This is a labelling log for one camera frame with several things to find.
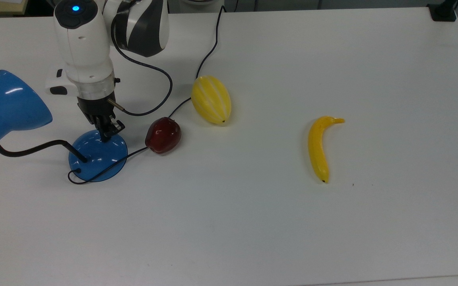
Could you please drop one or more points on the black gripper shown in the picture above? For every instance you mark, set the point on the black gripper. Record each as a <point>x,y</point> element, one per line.
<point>98,107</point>

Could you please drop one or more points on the dark red apple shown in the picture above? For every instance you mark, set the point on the dark red apple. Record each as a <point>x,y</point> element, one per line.
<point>163,135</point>

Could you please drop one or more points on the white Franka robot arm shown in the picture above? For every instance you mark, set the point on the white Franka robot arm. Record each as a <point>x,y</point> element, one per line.
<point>82,43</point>

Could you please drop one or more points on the yellow striped melon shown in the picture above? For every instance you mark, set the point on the yellow striped melon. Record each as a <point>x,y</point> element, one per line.
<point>211,99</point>

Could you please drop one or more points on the blue desk lamp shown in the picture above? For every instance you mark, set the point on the blue desk lamp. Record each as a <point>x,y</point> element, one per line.
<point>10,103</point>

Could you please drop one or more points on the black corner clamp mount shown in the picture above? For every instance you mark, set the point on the black corner clamp mount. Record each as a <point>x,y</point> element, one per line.
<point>443,12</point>

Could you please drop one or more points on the yellow banana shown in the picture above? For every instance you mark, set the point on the yellow banana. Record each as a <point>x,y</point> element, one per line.
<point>317,151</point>

